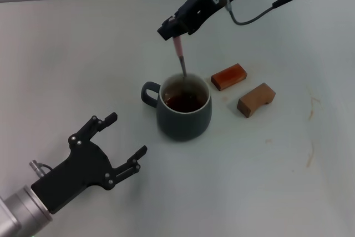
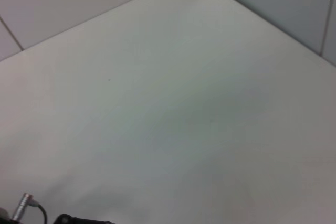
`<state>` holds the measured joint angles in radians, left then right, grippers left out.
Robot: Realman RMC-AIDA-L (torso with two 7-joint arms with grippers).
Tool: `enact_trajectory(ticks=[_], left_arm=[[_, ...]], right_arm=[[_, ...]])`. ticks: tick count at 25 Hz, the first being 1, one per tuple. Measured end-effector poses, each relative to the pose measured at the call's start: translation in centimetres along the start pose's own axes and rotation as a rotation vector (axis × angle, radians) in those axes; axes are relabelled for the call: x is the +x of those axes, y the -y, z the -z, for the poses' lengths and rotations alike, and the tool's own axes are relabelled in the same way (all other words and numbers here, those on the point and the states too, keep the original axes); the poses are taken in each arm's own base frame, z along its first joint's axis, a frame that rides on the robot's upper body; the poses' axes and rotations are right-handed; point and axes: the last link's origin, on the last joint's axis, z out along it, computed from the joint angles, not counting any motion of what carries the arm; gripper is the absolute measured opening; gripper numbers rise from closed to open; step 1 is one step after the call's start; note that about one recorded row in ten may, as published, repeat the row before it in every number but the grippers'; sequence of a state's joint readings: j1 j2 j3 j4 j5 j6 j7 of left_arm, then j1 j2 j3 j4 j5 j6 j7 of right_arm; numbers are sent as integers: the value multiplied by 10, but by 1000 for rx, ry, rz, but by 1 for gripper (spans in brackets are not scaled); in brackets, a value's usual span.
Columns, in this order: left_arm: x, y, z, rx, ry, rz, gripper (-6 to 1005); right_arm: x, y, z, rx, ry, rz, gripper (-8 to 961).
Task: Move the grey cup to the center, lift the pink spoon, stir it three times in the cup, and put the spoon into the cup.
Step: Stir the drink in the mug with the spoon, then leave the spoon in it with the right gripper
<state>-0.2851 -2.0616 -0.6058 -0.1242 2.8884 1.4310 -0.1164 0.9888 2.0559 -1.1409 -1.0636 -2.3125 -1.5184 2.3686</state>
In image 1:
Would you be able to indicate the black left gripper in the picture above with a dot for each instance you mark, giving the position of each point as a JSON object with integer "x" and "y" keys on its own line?
{"x": 80, "y": 167}

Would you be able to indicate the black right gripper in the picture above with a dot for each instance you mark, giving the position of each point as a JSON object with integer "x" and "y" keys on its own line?
{"x": 205, "y": 1}

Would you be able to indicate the dark grey ceramic cup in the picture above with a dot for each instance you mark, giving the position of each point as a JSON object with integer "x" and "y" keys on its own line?
{"x": 183, "y": 126}

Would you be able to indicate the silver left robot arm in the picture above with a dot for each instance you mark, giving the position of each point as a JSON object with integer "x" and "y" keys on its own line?
{"x": 19, "y": 209}

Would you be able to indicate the reddish flat wooden block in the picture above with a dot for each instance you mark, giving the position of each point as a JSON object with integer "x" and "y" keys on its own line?
{"x": 224, "y": 77}

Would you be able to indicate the light brown arched wooden block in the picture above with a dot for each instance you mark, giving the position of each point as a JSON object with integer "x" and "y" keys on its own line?
{"x": 249, "y": 105}

